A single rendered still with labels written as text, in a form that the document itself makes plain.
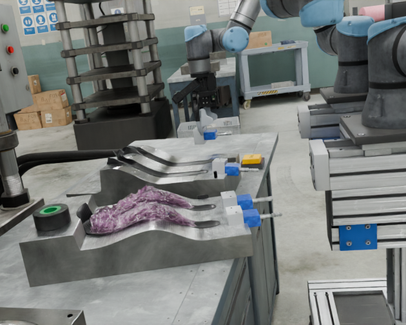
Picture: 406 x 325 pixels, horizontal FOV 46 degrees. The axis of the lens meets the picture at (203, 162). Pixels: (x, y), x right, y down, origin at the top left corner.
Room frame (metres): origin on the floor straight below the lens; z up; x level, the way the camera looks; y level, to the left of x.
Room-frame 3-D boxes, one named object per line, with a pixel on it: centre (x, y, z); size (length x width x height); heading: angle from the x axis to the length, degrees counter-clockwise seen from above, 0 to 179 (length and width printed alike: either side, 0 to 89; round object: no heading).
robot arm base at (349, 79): (1.56, -0.54, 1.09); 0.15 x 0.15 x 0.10
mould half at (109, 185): (1.45, 0.15, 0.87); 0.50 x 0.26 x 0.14; 75
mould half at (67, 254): (1.09, 0.17, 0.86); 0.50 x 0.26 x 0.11; 92
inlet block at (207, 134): (1.64, -0.05, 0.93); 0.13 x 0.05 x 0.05; 74
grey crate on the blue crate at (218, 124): (4.61, -0.10, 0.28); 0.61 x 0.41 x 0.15; 84
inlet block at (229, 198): (1.15, -0.10, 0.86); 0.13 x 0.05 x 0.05; 92
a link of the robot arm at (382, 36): (1.07, -0.46, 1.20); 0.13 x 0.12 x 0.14; 16
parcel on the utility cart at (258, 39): (7.26, -1.01, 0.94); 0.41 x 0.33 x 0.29; 92
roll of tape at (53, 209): (1.03, 0.36, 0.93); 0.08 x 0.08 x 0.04
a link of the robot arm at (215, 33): (1.63, -0.13, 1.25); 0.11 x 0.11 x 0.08; 6
